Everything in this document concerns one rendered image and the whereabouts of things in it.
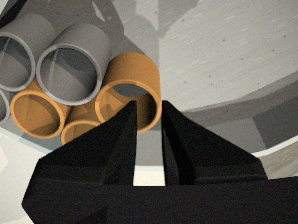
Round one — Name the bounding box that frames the bronze bushing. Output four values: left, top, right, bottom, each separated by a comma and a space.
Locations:
10, 77, 72, 139
60, 96, 102, 145
94, 52, 161, 134

